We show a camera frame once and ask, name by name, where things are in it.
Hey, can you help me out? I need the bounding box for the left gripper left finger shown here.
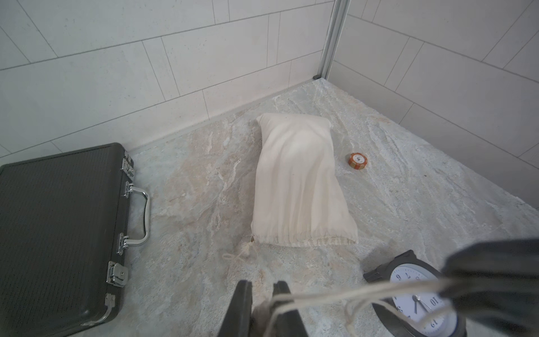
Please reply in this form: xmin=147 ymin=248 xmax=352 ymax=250
xmin=217 ymin=280 xmax=253 ymax=337

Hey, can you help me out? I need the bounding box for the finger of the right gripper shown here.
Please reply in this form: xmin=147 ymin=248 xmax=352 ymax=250
xmin=440 ymin=239 xmax=538 ymax=336

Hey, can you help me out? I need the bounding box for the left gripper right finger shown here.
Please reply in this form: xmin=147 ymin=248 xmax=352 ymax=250
xmin=271 ymin=281 xmax=308 ymax=337

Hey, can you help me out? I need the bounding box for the cream cloth bag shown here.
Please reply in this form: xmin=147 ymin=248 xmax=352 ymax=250
xmin=222 ymin=112 xmax=359 ymax=262
xmin=250 ymin=278 xmax=457 ymax=336

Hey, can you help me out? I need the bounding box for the black alarm clock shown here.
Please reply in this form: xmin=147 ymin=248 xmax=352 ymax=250
xmin=364 ymin=250 xmax=467 ymax=336

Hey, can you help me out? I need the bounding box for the orange poker chip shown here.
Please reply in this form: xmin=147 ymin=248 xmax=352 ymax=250
xmin=348 ymin=152 xmax=368 ymax=170

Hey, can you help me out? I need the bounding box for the black briefcase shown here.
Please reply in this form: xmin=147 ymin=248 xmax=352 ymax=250
xmin=1 ymin=143 xmax=144 ymax=336

